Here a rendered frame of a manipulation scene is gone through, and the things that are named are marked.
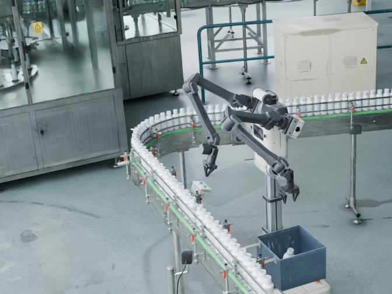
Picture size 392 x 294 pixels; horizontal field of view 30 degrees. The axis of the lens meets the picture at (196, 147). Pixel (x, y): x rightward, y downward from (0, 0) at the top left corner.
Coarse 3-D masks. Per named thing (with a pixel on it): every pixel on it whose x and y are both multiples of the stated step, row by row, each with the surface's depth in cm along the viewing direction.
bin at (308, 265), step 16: (256, 240) 449; (272, 240) 454; (288, 240) 459; (304, 240) 456; (272, 256) 431; (304, 256) 428; (320, 256) 433; (272, 272) 436; (288, 272) 428; (304, 272) 432; (320, 272) 437; (288, 288) 432
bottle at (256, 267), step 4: (256, 264) 380; (256, 268) 377; (260, 268) 378; (252, 272) 380; (256, 272) 378; (256, 276) 377; (252, 280) 381; (256, 280) 378; (256, 284) 379; (256, 288) 380
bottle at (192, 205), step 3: (192, 198) 457; (195, 198) 456; (192, 201) 454; (195, 201) 456; (189, 204) 456; (192, 204) 455; (195, 204) 455; (189, 207) 456; (192, 207) 455; (195, 207) 455; (192, 210) 455; (195, 210) 456; (189, 213) 459; (192, 216) 457; (192, 219) 458; (195, 219) 458; (195, 222) 459
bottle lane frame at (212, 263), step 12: (144, 192) 540; (156, 192) 509; (156, 204) 515; (180, 216) 469; (180, 228) 473; (192, 252) 459; (204, 264) 442; (216, 264) 421; (216, 276) 426; (228, 276) 407; (240, 288) 392
